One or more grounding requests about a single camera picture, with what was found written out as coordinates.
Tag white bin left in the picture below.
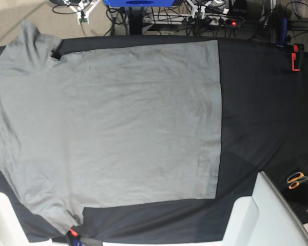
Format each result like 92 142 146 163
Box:
0 192 30 246

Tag red black clamp right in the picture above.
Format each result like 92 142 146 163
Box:
291 44 304 72

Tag black table cloth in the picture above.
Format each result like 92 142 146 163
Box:
0 35 308 244

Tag blue box on stand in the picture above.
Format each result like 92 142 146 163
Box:
103 0 174 8

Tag white bin right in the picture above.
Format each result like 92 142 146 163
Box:
222 172 308 246

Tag orange handled scissors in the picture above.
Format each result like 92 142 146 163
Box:
286 172 308 190

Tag red blue clamp bottom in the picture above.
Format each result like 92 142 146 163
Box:
65 229 83 246

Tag white bin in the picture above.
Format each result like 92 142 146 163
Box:
222 172 308 246
0 192 30 246

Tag blue clamp on frame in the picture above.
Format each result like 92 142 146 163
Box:
275 18 291 48

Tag white power strip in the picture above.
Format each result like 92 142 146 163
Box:
143 12 245 28

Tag grey T-shirt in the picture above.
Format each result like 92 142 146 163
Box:
0 21 222 233

